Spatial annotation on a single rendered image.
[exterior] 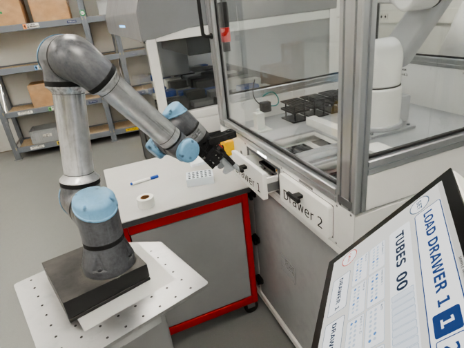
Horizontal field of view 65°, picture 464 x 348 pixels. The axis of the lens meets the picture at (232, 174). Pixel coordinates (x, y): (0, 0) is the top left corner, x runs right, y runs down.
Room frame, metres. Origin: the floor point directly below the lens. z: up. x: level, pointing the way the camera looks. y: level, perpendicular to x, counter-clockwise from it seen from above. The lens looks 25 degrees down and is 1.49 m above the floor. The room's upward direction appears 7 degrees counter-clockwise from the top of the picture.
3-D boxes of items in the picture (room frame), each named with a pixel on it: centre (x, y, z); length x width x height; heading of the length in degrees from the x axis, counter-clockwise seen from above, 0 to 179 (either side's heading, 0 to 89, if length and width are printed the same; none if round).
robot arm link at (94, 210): (0.91, 0.39, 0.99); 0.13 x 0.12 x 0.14; 36
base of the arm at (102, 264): (0.90, 0.39, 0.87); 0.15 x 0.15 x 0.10
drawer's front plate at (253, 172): (1.32, -0.07, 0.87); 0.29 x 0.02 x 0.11; 20
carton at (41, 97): (4.74, 2.18, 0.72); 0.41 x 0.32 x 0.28; 106
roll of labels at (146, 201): (1.36, 0.37, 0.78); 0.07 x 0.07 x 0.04
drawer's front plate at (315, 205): (1.04, -0.22, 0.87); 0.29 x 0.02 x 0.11; 20
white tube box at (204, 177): (1.53, 0.15, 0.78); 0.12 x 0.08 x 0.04; 94
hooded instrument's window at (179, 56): (3.07, 0.14, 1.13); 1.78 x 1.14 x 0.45; 20
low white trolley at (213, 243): (1.62, 0.30, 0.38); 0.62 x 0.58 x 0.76; 20
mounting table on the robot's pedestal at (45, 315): (0.89, 0.41, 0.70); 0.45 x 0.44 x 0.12; 126
